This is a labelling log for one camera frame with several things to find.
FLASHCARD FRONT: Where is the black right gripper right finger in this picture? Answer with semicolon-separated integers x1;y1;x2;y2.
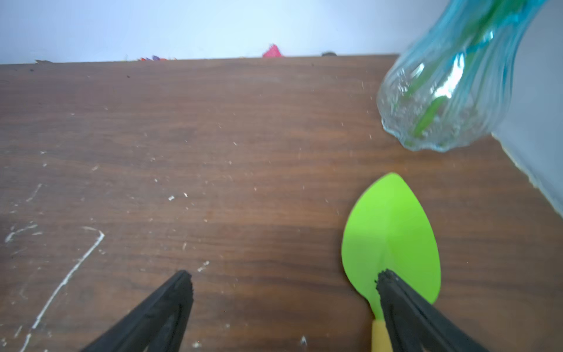
376;270;487;351

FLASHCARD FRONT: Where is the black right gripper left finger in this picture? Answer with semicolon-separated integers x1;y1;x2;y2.
82;270;194;351

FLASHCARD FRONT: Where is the green leaf spatula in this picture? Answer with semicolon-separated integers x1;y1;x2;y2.
341;172;441;351

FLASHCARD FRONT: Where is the blue glass vase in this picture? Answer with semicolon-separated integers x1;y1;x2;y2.
377;1;543;153

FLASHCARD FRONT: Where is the pink scrap at wall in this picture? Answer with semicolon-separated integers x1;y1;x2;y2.
262;44;283;58

